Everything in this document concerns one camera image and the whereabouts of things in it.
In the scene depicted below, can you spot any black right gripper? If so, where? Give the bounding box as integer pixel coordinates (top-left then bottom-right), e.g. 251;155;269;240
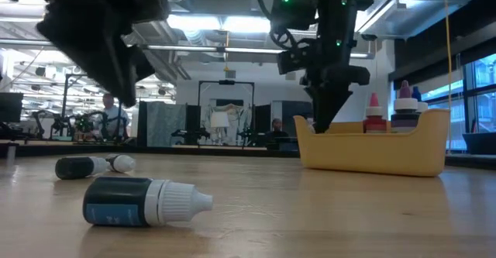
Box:
300;29;372;135

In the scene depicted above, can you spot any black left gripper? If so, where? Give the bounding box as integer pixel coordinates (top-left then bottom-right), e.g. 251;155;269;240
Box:
0;0;171;108

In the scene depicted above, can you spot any large red food coloring bottle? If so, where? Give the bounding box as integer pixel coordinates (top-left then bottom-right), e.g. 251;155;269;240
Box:
362;91;388;135

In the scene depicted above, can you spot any large purple food coloring bottle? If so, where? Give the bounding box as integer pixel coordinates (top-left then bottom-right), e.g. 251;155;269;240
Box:
390;80;420;134

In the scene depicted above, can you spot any large blue food coloring bottle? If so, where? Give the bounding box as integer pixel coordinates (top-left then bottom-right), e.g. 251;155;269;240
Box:
410;85;429;115

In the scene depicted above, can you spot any small dark blue-label bottle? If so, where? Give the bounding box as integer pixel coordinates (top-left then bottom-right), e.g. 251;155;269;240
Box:
81;176;215;229

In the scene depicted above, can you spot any person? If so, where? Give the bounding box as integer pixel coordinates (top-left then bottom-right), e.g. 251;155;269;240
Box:
266;118;291;139
94;92;132;142

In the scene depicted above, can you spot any long ceiling light strip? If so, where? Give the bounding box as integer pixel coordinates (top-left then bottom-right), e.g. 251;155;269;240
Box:
143;43;376;60

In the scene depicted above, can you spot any yellow plastic bin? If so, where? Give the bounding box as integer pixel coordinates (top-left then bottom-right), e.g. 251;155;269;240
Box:
292;108;451;178

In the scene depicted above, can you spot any grey-green partition panel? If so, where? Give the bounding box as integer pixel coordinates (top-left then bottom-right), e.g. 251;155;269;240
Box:
137;100;188;148

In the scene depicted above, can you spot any white table lamp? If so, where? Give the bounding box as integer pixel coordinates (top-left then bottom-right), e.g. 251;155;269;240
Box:
209;111;231;145

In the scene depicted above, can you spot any black monitor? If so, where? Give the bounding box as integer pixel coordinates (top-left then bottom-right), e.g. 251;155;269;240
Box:
0;91;25;124

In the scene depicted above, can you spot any dark container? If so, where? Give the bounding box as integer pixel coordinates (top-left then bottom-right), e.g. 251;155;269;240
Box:
462;132;496;157

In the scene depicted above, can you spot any black rig frame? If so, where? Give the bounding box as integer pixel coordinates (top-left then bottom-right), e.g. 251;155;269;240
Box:
197;79;256;147
61;73;125;143

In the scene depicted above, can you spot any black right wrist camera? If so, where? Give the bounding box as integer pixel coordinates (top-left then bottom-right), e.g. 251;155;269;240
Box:
276;43;312;76

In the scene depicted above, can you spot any yellow hanging cord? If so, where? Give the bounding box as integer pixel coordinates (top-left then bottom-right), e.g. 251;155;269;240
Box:
443;0;454;154

